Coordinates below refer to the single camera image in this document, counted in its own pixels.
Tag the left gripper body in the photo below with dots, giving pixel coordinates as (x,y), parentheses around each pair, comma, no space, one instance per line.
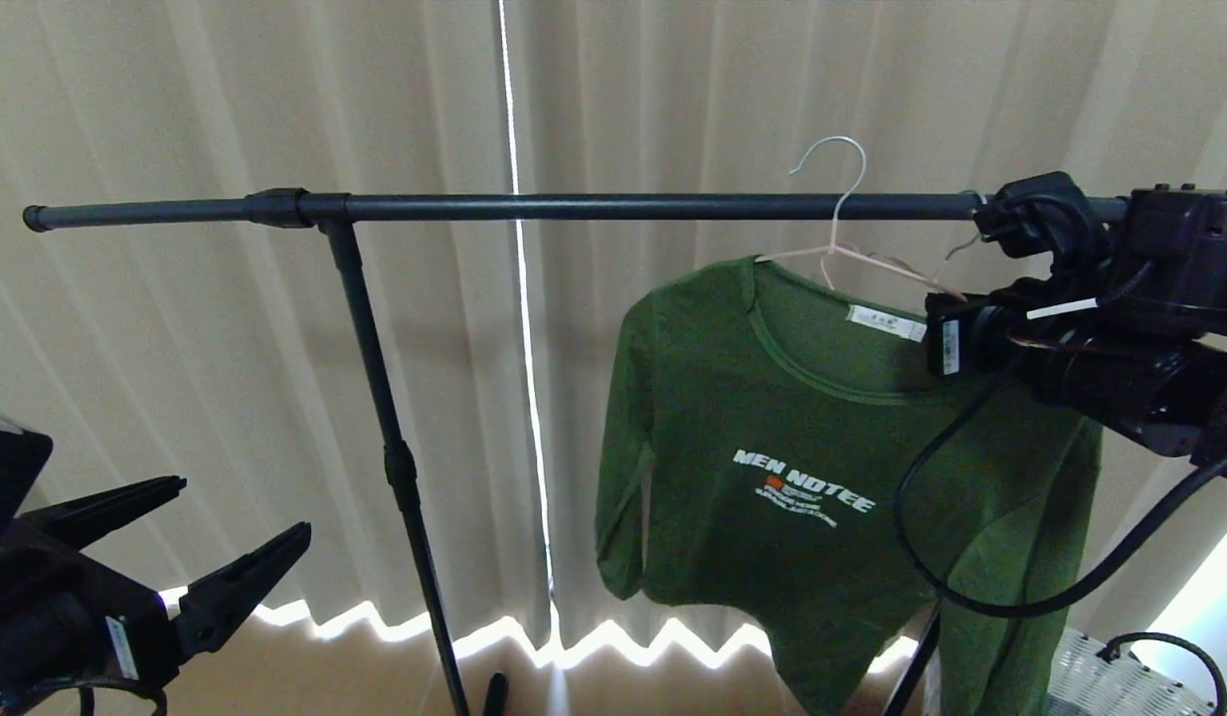
(57,617)

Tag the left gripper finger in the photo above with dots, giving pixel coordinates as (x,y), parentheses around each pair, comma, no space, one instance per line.
(236,587)
(87,517)

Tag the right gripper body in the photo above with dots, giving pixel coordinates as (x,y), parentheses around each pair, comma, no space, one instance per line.
(1071,358)

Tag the pink clothes hanger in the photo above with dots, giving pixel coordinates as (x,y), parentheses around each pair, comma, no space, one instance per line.
(962,243)
(833,239)

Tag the green printed shirt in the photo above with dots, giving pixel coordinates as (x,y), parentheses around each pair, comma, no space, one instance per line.
(773,398)

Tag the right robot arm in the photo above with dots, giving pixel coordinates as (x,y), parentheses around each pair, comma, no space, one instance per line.
(1190,249)

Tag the white laundry basket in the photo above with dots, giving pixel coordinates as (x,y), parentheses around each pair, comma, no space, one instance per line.
(1101,686)

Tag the black clothes rack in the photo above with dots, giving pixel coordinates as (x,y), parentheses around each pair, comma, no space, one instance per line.
(574,207)

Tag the beige curtain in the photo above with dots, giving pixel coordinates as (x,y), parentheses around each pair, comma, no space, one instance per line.
(226,99)

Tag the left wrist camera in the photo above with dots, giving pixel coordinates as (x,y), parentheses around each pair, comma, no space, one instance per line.
(7,477)

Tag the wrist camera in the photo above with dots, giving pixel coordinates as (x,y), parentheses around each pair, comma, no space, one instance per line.
(1041,214)
(7,477)

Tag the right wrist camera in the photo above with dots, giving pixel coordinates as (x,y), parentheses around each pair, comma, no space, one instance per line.
(1041,214)

